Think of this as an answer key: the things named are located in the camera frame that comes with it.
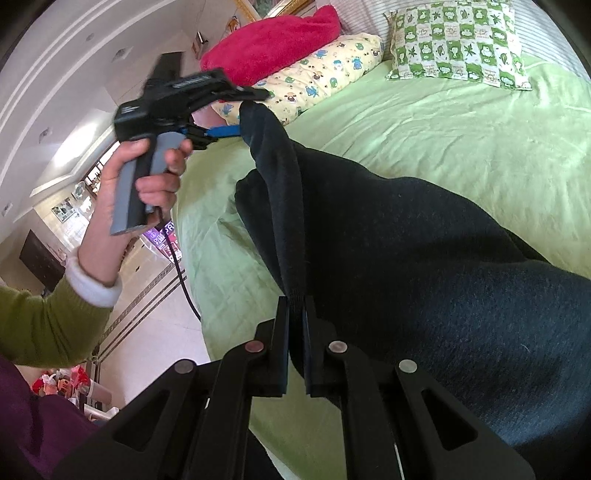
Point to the red fluffy towel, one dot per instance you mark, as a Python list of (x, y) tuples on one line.
[(277, 41)]

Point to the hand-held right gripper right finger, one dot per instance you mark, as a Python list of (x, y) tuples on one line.
[(308, 353)]

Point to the person's left hand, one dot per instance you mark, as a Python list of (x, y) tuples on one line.
[(101, 217)]

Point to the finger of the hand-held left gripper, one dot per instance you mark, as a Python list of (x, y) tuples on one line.
[(222, 132), (249, 92)]

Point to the dark navy pants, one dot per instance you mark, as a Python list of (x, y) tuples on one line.
[(415, 277)]

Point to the green white checkered pillow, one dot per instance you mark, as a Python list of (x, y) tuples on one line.
[(457, 41)]

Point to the purple printed poster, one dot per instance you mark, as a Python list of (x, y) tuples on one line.
[(165, 237)]

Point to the person's purple clothing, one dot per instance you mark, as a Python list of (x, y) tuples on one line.
[(27, 424)]

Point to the gold picture frame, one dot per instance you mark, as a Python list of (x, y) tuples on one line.
[(249, 11)]

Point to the pile of colourful packets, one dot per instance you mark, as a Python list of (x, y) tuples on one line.
[(57, 383)]

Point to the yellow animal print pillow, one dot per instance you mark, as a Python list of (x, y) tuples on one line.
[(323, 64)]

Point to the light green bed sheet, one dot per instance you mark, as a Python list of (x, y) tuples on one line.
[(461, 129)]

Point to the person's left forearm green sleeve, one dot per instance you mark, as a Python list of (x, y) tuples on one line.
[(51, 323)]

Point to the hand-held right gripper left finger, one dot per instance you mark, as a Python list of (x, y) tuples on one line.
[(283, 344)]

